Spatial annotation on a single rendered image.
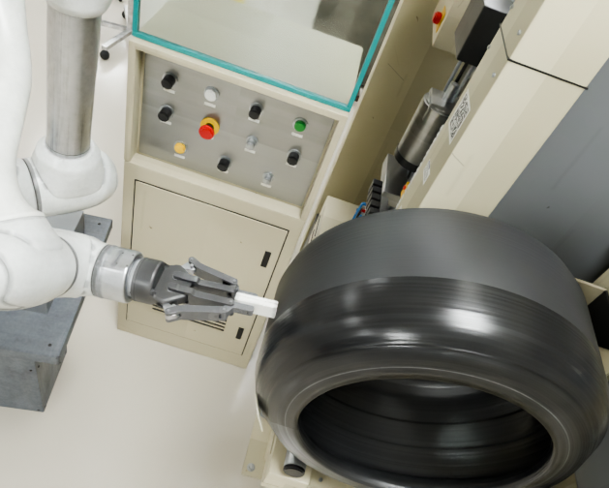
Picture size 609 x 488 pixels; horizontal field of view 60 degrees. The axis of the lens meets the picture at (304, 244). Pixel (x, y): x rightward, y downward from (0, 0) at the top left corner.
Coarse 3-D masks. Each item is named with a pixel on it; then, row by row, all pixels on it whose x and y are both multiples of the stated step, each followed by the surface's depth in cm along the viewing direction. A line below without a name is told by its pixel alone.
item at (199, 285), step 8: (176, 272) 88; (184, 280) 87; (192, 280) 87; (200, 280) 88; (200, 288) 88; (208, 288) 88; (216, 288) 87; (224, 288) 88; (232, 288) 88; (224, 296) 89
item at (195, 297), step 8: (168, 288) 85; (176, 288) 85; (184, 288) 86; (192, 288) 86; (192, 296) 86; (200, 296) 86; (208, 296) 86; (216, 296) 86; (184, 304) 88; (192, 304) 87; (200, 304) 87; (208, 304) 86; (216, 304) 86; (224, 304) 86; (232, 304) 86
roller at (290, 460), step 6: (288, 450) 107; (288, 456) 106; (294, 456) 105; (288, 462) 105; (294, 462) 104; (300, 462) 105; (288, 468) 104; (294, 468) 104; (300, 468) 104; (288, 474) 106; (294, 474) 106; (300, 474) 105
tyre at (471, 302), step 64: (320, 256) 86; (384, 256) 78; (448, 256) 76; (512, 256) 78; (320, 320) 76; (384, 320) 71; (448, 320) 69; (512, 320) 69; (576, 320) 76; (256, 384) 89; (320, 384) 78; (384, 384) 122; (448, 384) 119; (512, 384) 70; (576, 384) 71; (320, 448) 97; (384, 448) 113; (448, 448) 111; (512, 448) 103; (576, 448) 79
